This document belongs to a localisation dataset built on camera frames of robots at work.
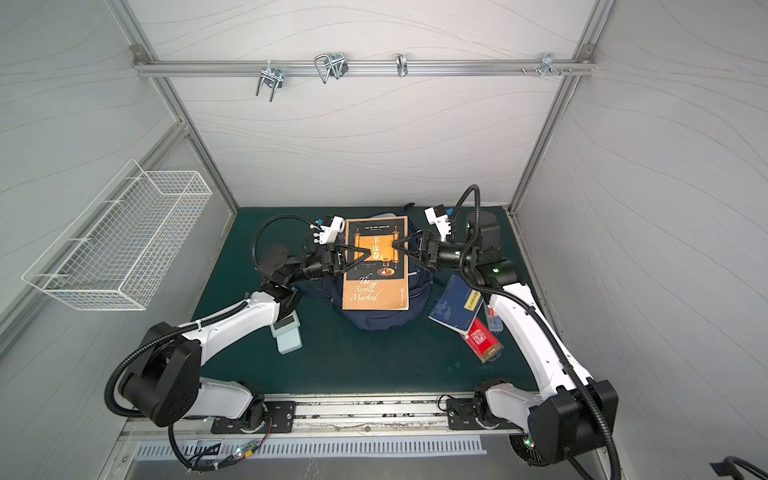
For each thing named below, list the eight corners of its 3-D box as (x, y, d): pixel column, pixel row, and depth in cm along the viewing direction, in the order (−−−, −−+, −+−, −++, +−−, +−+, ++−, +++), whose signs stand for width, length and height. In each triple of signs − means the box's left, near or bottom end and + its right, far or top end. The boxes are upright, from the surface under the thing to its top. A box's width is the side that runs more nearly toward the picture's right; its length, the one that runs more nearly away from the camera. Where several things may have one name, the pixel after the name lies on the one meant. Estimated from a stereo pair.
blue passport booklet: (428, 317, 93) (429, 313, 91) (451, 278, 102) (452, 274, 100) (465, 338, 89) (467, 335, 86) (485, 295, 98) (488, 291, 96)
